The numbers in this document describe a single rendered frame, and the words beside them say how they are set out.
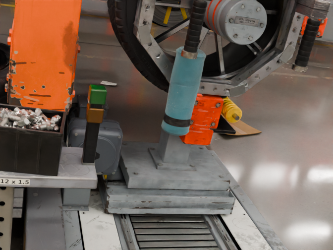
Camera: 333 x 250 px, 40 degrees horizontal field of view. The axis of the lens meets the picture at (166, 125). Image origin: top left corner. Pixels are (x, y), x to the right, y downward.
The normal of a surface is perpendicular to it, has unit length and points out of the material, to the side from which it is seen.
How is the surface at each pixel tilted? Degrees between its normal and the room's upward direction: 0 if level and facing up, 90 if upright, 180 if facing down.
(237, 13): 90
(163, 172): 0
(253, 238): 0
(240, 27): 90
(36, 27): 90
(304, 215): 0
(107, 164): 90
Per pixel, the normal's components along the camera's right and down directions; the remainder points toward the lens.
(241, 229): 0.18, -0.91
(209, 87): 0.25, 0.41
